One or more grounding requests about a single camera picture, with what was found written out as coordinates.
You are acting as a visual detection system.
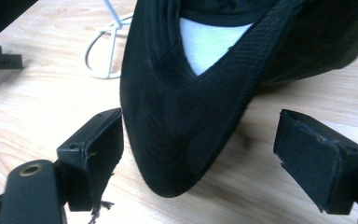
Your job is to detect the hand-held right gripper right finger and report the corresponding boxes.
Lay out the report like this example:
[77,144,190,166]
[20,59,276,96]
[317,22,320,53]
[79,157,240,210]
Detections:
[272,108,358,216]

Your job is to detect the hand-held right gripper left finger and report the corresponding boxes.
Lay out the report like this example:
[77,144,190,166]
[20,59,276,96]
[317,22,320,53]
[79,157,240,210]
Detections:
[56,106,125,213]

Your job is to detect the black suede shoe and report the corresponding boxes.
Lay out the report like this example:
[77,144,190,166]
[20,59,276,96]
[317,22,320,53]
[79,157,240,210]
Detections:
[119,0,358,199]

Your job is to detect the white cloth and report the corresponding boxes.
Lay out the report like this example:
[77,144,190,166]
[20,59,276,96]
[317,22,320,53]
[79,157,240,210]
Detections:
[179,17,255,77]

